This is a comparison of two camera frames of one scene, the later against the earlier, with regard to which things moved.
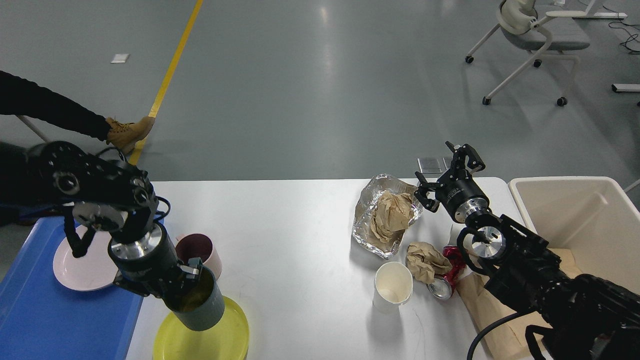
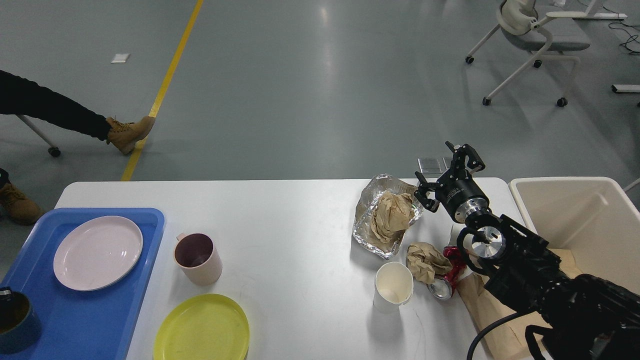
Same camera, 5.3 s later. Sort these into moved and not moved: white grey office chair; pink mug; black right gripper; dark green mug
Moved: dark green mug
Not moved: pink mug; black right gripper; white grey office chair
